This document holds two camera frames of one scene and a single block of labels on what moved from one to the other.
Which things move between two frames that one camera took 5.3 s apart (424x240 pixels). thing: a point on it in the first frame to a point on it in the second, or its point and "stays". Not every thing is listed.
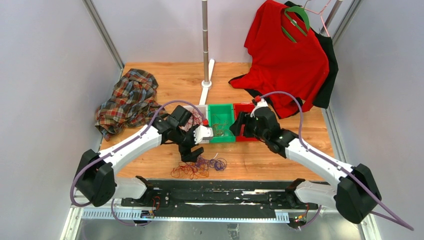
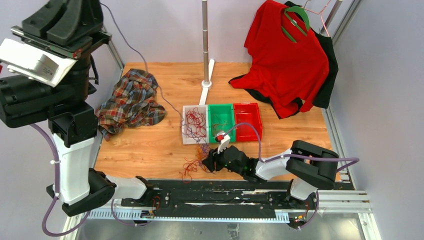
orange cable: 219,129 stays
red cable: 195,119 stays
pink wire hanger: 320,13 stays
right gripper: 245,118 to 214,158
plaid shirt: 133,103 stays
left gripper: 188,156 to 85,16
